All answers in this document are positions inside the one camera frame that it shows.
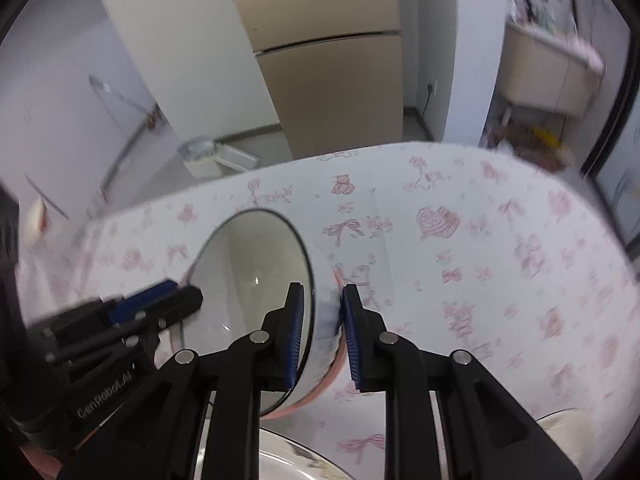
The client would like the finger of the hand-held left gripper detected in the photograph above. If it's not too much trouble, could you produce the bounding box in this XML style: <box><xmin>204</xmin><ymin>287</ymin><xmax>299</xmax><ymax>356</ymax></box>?
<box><xmin>102</xmin><ymin>280</ymin><xmax>181</xmax><ymax>326</ymax></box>
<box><xmin>135</xmin><ymin>286</ymin><xmax>204</xmax><ymax>333</ymax></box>

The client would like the white plastic tub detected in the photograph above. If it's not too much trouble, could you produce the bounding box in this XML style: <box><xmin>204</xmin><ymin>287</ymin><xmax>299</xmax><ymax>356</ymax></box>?
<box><xmin>177</xmin><ymin>135</ymin><xmax>260</xmax><ymax>179</ymax></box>

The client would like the wall socket with plug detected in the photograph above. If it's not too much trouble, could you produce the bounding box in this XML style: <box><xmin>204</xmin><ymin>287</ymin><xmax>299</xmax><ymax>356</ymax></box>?
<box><xmin>422</xmin><ymin>80</ymin><xmax>440</xmax><ymax>136</ymax></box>

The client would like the beige vanity cabinet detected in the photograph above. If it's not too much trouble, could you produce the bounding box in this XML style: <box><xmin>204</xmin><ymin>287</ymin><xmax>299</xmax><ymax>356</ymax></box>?
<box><xmin>499</xmin><ymin>19</ymin><xmax>603</xmax><ymax>120</ymax></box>

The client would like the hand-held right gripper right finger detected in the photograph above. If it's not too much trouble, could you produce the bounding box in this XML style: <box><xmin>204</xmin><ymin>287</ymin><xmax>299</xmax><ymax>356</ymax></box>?
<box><xmin>340</xmin><ymin>284</ymin><xmax>583</xmax><ymax>480</ymax></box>

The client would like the pile of bags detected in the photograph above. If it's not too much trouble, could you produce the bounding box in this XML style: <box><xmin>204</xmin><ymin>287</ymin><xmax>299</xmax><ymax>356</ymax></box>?
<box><xmin>487</xmin><ymin>122</ymin><xmax>576</xmax><ymax>171</ymax></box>

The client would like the thin broom stick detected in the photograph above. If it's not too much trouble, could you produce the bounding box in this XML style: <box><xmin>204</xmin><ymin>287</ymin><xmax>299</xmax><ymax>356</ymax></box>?
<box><xmin>25</xmin><ymin>176</ymin><xmax>70</xmax><ymax>220</ymax></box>

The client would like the pink towel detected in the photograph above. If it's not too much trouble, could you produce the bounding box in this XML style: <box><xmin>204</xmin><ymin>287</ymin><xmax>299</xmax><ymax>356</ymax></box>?
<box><xmin>565</xmin><ymin>35</ymin><xmax>607</xmax><ymax>78</ymax></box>

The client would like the white plate cartoon print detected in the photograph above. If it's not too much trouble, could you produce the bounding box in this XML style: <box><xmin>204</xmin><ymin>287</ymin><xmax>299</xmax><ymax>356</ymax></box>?
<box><xmin>259</xmin><ymin>427</ymin><xmax>361</xmax><ymax>480</ymax></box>
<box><xmin>259</xmin><ymin>452</ymin><xmax>351</xmax><ymax>480</ymax></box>
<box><xmin>535</xmin><ymin>410</ymin><xmax>593</xmax><ymax>461</ymax></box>

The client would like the pink floral tablecloth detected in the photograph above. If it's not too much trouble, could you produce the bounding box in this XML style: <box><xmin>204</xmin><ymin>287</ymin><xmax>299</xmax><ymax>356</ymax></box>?
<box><xmin>15</xmin><ymin>141</ymin><xmax>640</xmax><ymax>480</ymax></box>

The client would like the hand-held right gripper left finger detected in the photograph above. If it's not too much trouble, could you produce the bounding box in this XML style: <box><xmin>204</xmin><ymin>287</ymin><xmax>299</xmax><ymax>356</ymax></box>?
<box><xmin>60</xmin><ymin>282</ymin><xmax>306</xmax><ymax>480</ymax></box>

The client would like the beige refrigerator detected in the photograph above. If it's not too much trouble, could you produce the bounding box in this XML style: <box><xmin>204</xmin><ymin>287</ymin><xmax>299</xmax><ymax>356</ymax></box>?
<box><xmin>220</xmin><ymin>0</ymin><xmax>405</xmax><ymax>160</ymax></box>

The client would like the dark door frame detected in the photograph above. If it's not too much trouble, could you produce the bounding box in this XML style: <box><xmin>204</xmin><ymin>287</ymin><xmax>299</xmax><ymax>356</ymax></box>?
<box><xmin>580</xmin><ymin>55</ymin><xmax>640</xmax><ymax>181</ymax></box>

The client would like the white bowl dark rim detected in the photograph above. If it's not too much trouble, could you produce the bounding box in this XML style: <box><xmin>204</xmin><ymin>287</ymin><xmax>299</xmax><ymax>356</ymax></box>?
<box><xmin>179</xmin><ymin>208</ymin><xmax>346</xmax><ymax>421</ymax></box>

